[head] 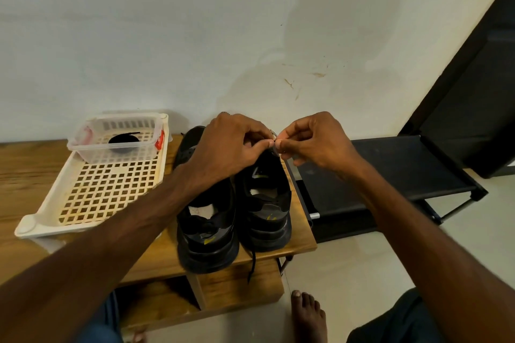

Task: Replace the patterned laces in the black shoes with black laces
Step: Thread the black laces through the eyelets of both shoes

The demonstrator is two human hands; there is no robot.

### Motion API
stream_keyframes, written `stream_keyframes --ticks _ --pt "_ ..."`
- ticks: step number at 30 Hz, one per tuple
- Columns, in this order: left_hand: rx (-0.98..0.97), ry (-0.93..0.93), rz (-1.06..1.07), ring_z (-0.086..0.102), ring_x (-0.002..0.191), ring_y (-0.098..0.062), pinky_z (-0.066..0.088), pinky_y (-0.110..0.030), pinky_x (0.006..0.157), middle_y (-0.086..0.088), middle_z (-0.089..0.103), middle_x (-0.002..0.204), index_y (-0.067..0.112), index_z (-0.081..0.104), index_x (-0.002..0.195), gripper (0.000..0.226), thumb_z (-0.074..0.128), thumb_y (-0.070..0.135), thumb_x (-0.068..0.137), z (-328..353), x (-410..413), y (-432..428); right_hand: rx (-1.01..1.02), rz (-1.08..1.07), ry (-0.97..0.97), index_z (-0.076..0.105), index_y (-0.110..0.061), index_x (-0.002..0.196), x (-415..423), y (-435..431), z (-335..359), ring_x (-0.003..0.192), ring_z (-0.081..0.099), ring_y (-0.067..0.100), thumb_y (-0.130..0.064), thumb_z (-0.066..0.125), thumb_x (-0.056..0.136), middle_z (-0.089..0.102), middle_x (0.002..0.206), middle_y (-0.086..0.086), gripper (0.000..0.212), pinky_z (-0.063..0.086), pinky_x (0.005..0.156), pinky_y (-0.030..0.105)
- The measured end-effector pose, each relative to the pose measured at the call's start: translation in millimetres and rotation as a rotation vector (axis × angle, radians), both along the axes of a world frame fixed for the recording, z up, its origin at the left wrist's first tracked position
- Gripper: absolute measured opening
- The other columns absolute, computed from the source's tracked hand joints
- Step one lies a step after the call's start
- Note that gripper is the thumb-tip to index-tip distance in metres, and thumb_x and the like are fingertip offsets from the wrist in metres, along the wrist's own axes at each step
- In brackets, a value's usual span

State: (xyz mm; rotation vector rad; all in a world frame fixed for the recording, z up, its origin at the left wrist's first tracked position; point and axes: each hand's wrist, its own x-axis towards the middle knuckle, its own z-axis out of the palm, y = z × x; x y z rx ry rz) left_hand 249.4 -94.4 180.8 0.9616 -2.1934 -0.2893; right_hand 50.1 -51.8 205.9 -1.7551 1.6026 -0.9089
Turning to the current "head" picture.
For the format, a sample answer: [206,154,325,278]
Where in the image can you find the person's left hand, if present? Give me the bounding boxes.
[183,112,277,191]

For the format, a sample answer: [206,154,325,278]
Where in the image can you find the person's right hand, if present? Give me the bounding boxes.
[274,111,370,181]

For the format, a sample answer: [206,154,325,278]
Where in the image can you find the black shoe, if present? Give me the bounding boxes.
[172,125,241,274]
[236,146,294,253]

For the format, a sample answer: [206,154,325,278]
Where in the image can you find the black shoelaces bundle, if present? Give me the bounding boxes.
[108,132,143,146]

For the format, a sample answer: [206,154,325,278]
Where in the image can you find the person's left forearm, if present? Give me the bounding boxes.
[0,166,206,343]

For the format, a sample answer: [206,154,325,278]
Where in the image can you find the person's right forearm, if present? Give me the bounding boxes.
[350,160,515,343]

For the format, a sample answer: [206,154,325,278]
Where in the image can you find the person's blue shorts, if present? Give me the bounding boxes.
[71,286,444,343]

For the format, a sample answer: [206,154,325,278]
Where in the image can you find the black shoe rack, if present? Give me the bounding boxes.
[285,135,489,244]

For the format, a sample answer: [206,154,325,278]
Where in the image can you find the small white plastic basket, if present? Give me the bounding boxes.
[68,114,170,165]

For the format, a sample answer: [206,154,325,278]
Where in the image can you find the large white plastic tray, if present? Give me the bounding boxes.
[14,112,172,253]

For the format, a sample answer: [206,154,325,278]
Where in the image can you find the dark door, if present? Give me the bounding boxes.
[400,0,515,179]

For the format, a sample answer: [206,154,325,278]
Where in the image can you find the low wooden table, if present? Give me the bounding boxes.
[0,136,318,335]

